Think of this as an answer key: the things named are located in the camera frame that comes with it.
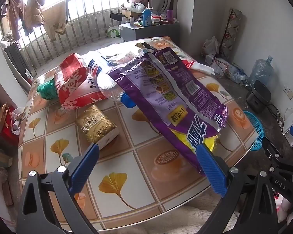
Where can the grey cabinet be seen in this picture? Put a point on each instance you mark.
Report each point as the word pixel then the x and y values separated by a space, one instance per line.
pixel 146 33

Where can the patterned tablecloth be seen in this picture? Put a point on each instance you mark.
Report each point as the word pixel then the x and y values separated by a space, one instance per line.
pixel 136 175

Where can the gold tissue pack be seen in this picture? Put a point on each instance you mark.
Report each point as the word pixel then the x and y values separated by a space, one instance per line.
pixel 95 124

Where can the pile of crumpled plastic bottles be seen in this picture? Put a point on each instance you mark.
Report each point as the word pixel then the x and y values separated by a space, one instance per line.
pixel 235 73

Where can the green plastic bag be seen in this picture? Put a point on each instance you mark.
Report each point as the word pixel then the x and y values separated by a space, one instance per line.
pixel 47 90

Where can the small printed carton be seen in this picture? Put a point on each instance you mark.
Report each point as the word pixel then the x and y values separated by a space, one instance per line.
pixel 29 74

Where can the beige towel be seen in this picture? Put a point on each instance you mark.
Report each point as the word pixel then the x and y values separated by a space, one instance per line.
pixel 56 22

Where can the red white plastic bag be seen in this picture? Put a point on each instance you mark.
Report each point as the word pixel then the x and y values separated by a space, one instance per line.
pixel 70 87

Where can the beige puffer coat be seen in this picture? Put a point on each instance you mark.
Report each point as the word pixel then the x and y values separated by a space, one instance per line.
pixel 34 4

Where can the brown paper bag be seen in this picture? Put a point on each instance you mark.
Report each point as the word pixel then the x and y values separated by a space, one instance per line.
pixel 3 121

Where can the blue detergent bottle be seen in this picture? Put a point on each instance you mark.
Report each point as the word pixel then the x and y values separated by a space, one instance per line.
pixel 147 18

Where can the purple snack bag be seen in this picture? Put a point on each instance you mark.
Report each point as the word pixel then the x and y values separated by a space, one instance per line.
pixel 166 97

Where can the clear bottle with blue label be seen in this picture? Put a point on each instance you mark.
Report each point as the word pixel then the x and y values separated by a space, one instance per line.
pixel 107 87

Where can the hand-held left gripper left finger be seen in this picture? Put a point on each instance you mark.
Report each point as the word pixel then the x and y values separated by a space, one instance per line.
pixel 85 168

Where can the green white bag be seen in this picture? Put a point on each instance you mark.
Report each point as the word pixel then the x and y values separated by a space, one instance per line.
pixel 114 31

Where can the purple cup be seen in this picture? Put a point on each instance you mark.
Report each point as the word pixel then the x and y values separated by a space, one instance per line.
pixel 170 16

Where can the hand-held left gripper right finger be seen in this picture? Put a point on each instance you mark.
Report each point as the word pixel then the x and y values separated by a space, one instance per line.
pixel 212 170

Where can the small white bottle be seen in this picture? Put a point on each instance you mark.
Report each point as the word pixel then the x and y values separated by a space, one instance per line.
pixel 132 22

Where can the rolled patterned mat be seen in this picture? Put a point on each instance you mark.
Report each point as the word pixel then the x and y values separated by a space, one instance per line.
pixel 230 34

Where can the black rice cooker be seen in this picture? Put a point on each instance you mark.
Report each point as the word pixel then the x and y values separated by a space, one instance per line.
pixel 258 93

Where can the large clear water jug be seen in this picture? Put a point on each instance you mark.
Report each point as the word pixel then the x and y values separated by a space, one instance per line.
pixel 261 70

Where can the cardboard box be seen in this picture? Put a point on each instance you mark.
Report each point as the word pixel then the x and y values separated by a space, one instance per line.
pixel 129 14

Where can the black case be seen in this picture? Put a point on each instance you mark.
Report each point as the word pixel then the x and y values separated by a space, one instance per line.
pixel 117 16

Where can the blue plastic basket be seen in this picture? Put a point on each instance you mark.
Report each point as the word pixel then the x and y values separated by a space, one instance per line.
pixel 257 131

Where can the metal railing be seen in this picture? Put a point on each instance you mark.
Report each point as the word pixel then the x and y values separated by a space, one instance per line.
pixel 88 22

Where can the wall socket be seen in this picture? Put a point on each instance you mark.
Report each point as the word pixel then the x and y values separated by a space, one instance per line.
pixel 289 92

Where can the white fluffy blanket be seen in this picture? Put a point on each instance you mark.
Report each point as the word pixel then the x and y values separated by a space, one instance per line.
pixel 185 215

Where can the pink jacket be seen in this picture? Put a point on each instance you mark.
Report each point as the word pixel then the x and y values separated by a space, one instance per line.
pixel 15 17

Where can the colourful plastic packaging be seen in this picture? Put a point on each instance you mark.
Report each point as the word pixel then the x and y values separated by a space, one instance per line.
pixel 217 64

